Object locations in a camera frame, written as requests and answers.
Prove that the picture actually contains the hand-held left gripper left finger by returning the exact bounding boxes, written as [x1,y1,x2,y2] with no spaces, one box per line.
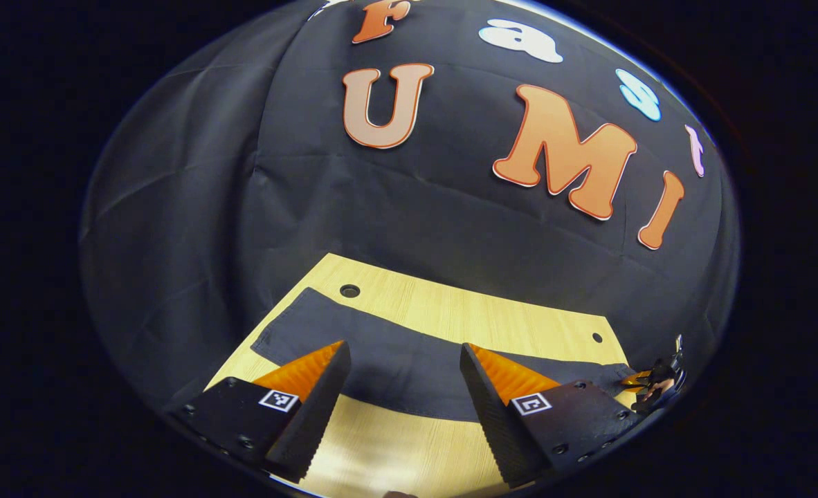
[171,339,352,483]

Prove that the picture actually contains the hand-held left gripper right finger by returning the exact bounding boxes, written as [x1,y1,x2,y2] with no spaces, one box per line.
[458,341,639,489]

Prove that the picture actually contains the dark grey jeans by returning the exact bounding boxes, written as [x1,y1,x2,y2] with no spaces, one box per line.
[251,287,637,423]

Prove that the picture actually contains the black backdrop cloth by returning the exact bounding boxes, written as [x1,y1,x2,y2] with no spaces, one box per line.
[80,0,740,416]

